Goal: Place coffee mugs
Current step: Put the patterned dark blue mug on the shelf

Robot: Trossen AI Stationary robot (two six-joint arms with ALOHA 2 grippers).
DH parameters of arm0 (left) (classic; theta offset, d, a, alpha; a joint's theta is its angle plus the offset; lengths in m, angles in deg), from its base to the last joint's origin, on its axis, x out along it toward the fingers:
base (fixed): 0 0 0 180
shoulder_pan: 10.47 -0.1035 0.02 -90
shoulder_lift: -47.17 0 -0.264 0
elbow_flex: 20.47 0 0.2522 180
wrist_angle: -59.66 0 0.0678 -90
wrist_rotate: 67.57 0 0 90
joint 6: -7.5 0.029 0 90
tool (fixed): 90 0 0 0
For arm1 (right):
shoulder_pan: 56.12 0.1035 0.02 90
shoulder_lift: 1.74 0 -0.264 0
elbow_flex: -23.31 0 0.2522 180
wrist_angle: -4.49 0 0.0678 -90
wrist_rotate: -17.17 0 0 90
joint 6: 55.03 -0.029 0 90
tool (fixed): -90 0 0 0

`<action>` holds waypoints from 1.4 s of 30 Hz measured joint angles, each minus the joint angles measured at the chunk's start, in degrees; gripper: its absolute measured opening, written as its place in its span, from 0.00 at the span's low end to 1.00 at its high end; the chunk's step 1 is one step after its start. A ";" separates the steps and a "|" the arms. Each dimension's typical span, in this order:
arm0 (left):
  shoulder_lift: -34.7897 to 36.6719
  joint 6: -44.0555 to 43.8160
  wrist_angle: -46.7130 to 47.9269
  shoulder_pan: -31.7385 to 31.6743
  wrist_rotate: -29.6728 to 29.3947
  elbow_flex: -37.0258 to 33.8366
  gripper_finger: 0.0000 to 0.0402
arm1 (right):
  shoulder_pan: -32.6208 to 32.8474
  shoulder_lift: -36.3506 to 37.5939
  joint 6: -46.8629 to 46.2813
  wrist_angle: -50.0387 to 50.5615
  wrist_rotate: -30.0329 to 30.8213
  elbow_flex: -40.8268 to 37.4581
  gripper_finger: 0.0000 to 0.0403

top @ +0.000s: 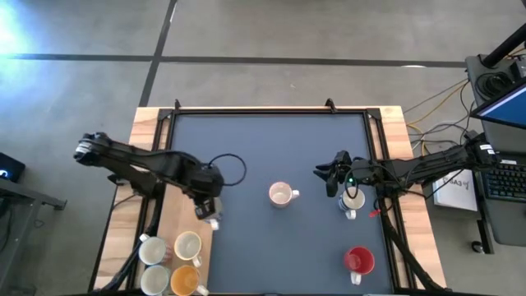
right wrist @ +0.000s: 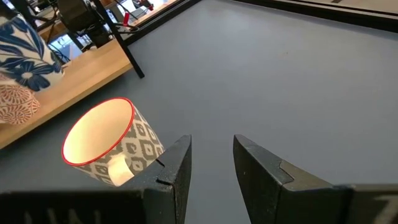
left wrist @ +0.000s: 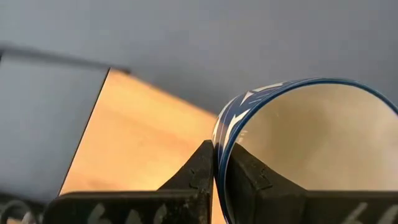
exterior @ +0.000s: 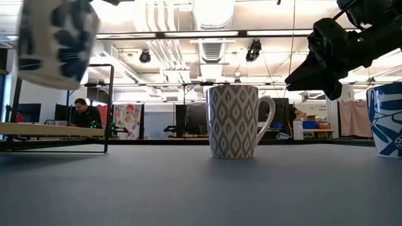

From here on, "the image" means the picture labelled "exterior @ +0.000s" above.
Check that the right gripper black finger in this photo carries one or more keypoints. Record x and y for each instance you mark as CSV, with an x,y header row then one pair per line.
x,y
309,73
317,88

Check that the white mug dark blue blotches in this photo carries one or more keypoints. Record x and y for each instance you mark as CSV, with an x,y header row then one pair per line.
x,y
56,47

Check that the blue white leaf mug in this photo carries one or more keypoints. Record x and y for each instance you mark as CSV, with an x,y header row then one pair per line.
x,y
387,125

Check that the grey diamond pattern mug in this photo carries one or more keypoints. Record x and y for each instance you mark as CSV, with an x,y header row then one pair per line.
x,y
232,122

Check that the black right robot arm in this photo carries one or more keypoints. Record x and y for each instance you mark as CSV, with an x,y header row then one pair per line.
x,y
380,40

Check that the blue storage bin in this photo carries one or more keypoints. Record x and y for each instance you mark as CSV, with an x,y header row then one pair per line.
x,y
309,125

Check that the large black screen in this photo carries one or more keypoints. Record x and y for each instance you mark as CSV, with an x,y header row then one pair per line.
x,y
279,110

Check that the pink hanging curtain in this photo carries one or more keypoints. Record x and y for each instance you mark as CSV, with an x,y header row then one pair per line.
x,y
355,118

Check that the black overhead beam with lights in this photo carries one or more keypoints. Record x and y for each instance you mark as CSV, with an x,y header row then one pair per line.
x,y
160,34

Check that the black ceiling spotlight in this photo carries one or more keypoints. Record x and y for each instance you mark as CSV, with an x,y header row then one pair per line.
x,y
252,51
145,57

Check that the red hanging cloth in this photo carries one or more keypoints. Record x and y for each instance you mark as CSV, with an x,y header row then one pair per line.
x,y
102,113

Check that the person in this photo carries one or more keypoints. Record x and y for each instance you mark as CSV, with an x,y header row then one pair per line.
x,y
86,117

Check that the floral print cloth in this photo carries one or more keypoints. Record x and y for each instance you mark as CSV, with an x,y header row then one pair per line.
x,y
130,120

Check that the black background monitor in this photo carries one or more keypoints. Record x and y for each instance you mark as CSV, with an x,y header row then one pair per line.
x,y
29,112

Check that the blue-grey table mat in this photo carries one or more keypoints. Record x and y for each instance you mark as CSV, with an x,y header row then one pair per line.
x,y
125,188

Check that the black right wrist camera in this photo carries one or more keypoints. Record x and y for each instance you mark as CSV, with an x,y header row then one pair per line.
x,y
355,7

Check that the silver ventilation duct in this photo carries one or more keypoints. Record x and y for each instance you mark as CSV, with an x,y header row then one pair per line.
x,y
213,50

